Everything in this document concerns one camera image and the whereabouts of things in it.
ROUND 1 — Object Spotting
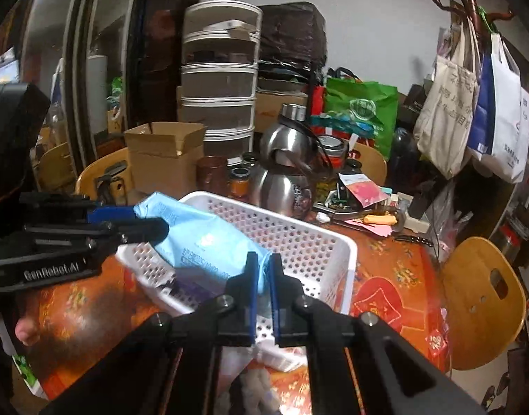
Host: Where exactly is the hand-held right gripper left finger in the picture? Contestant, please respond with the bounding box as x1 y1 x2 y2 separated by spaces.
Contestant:
39 251 260 415

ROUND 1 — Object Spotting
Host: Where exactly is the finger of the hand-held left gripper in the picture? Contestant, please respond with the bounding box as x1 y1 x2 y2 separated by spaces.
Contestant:
19 192 139 224
24 217 170 251

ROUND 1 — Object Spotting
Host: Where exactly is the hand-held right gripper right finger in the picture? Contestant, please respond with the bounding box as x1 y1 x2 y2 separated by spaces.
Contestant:
268 253 485 415

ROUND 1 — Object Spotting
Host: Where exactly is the light blue wet wipes pack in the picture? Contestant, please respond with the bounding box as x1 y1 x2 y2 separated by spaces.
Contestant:
134 191 271 297

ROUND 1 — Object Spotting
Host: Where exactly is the white perforated plastic basket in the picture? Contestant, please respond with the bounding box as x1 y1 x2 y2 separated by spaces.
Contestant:
115 190 358 355

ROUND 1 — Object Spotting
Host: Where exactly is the person's left hand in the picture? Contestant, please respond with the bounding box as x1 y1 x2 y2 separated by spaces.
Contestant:
14 315 42 347

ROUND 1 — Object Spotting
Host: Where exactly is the wooden chair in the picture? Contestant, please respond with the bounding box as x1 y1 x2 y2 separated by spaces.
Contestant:
75 147 131 204
441 237 527 370
348 142 388 186

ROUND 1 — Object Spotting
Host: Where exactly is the open cardboard box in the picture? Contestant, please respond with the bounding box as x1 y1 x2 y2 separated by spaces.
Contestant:
124 122 207 195

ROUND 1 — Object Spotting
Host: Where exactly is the clear zip bag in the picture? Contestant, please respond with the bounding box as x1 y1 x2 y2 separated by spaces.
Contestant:
221 346 308 415

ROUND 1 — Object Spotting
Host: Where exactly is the small glass jar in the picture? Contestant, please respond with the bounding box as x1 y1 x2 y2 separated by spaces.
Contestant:
230 168 250 200

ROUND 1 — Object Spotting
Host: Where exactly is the stainless steel kettle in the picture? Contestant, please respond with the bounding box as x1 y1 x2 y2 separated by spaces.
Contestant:
247 104 334 219

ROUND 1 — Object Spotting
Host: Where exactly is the red printed tablecloth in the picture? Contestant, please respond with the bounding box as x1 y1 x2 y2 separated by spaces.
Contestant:
13 220 453 415

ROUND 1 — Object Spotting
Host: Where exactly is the red envelope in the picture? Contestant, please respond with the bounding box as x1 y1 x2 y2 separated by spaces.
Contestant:
339 173 388 208

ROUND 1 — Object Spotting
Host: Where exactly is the dark glass door cabinet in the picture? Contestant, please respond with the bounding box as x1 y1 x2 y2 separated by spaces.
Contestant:
22 0 191 174

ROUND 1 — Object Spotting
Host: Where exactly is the black folding knife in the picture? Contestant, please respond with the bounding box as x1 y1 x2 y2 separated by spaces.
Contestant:
394 234 434 245

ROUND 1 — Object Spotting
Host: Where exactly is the round metal tin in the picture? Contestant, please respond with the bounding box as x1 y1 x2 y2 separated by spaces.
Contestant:
318 135 349 160

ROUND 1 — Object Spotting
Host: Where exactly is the small white box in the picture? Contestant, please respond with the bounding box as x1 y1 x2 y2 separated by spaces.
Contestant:
398 194 434 232

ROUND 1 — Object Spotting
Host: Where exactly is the stacked plastic drawer tower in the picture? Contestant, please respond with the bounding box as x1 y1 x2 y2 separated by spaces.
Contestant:
178 0 263 156

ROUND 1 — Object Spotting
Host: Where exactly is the flat cardboard box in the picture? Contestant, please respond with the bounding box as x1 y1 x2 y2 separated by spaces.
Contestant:
256 90 309 132

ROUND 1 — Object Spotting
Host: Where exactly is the dark plastic bottle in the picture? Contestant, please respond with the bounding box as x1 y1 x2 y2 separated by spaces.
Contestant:
392 127 421 182

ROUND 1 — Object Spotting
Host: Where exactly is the green shopping bag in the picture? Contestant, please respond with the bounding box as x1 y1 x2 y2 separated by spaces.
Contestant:
322 75 399 160

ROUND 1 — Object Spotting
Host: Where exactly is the black shopping bag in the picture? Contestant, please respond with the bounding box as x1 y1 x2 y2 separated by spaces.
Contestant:
405 84 436 126

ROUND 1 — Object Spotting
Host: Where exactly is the black plastic wrapped bundle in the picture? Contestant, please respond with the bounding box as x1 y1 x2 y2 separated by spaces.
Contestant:
258 3 328 79

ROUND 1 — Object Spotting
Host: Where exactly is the beige tote bag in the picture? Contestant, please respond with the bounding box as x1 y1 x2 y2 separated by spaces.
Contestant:
413 21 481 178

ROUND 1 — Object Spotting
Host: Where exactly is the blue and white bag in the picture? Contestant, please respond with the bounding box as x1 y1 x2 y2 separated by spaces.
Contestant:
465 35 529 182

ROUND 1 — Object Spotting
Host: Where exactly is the wooden coat rack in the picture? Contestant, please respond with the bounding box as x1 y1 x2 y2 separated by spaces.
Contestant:
431 0 516 53

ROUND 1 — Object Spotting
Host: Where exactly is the orange handled tool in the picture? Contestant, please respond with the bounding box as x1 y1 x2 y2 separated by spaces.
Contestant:
363 213 398 226

